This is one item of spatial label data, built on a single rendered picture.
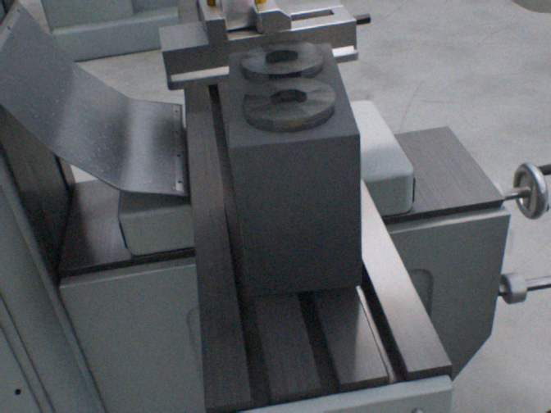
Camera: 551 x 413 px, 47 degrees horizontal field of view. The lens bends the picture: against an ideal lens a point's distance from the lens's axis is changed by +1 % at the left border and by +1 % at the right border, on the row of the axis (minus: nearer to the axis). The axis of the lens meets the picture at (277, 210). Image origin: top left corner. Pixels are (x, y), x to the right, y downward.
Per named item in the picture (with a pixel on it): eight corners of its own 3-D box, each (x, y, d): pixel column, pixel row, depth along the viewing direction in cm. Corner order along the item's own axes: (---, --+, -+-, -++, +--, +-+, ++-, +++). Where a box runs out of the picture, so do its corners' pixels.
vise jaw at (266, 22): (278, 7, 120) (276, -14, 118) (292, 29, 110) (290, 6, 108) (247, 12, 119) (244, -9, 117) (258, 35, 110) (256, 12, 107)
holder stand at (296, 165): (335, 174, 85) (330, 30, 73) (363, 287, 67) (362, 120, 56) (247, 184, 85) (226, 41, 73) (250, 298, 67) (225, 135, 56)
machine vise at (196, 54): (338, 31, 126) (336, -25, 120) (360, 60, 115) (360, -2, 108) (163, 59, 123) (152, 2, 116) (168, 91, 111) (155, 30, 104)
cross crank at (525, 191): (532, 195, 137) (541, 147, 130) (560, 228, 127) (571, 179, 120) (460, 206, 136) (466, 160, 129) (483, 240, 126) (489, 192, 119)
